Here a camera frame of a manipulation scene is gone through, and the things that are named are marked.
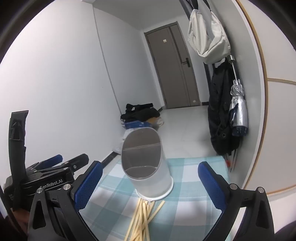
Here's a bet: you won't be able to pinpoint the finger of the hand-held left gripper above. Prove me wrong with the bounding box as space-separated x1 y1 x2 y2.
26 154 63 172
35 153 90 176

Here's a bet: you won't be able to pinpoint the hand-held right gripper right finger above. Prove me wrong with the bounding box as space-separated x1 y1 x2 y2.
198 161 275 241

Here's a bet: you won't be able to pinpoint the black hanging jacket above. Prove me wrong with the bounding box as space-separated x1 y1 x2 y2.
207 59 241 156

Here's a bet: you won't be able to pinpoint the silver folded umbrella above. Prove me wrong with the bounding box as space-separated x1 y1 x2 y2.
228 55 249 137

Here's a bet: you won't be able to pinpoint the white wardrobe gold trim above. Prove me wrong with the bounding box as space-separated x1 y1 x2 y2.
231 0 296 202

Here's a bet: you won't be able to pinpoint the bundle of wooden chopsticks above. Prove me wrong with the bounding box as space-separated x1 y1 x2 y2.
124 199 166 241

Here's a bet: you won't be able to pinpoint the white hanging bag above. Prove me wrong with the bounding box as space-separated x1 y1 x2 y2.
187 9 231 65

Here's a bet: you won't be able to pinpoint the translucent white utensil holder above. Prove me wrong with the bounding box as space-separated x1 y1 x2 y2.
121 127 174 201

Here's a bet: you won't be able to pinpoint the checked teal tablecloth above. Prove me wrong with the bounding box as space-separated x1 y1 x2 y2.
79 156 232 241

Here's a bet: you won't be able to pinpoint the blue cardboard box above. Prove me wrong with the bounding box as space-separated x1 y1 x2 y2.
122 120 153 129

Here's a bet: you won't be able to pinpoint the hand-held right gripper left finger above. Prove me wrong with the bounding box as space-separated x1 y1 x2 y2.
28 160 103 241

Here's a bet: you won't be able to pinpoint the black clothes pile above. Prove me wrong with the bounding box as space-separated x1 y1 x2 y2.
121 103 161 122

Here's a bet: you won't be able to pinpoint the grey door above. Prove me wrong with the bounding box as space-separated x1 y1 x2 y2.
144 22 200 109

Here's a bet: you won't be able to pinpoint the brown cardboard box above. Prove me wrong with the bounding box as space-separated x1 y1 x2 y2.
147 116 165 127

